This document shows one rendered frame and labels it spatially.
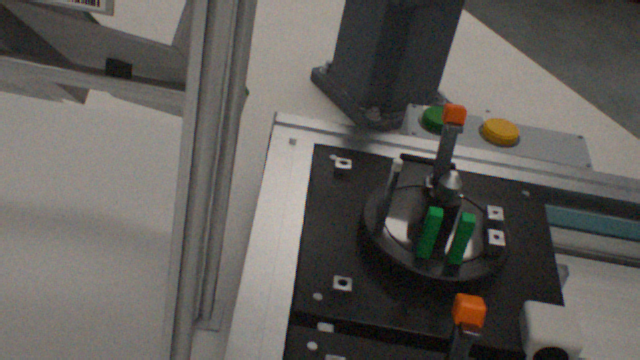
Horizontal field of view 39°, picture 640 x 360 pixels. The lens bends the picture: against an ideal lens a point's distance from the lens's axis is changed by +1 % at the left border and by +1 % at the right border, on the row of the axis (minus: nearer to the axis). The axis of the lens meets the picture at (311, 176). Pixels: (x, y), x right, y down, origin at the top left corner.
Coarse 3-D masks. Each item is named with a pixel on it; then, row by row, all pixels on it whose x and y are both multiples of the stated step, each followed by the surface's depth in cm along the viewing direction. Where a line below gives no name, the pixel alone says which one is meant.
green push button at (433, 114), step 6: (426, 108) 101; (432, 108) 101; (438, 108) 102; (426, 114) 100; (432, 114) 100; (438, 114) 101; (426, 120) 100; (432, 120) 99; (438, 120) 100; (426, 126) 100; (432, 126) 99; (438, 126) 99; (438, 132) 100
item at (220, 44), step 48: (240, 0) 65; (192, 48) 48; (240, 48) 67; (192, 96) 50; (240, 96) 70; (192, 144) 52; (192, 192) 55; (192, 240) 56; (192, 288) 59; (192, 336) 64
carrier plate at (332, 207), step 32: (320, 160) 90; (352, 160) 91; (384, 160) 92; (320, 192) 86; (352, 192) 87; (480, 192) 91; (512, 192) 92; (320, 224) 83; (352, 224) 83; (512, 224) 87; (544, 224) 88; (320, 256) 79; (352, 256) 80; (512, 256) 84; (544, 256) 84; (320, 288) 76; (352, 288) 77; (384, 288) 77; (512, 288) 80; (544, 288) 81; (320, 320) 74; (352, 320) 74; (384, 320) 74; (416, 320) 75; (448, 320) 76; (512, 320) 77; (480, 352) 75; (512, 352) 74
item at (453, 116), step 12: (444, 108) 84; (456, 108) 83; (444, 120) 83; (456, 120) 83; (444, 132) 84; (456, 132) 82; (444, 144) 84; (444, 156) 84; (432, 168) 86; (444, 168) 85; (432, 180) 85
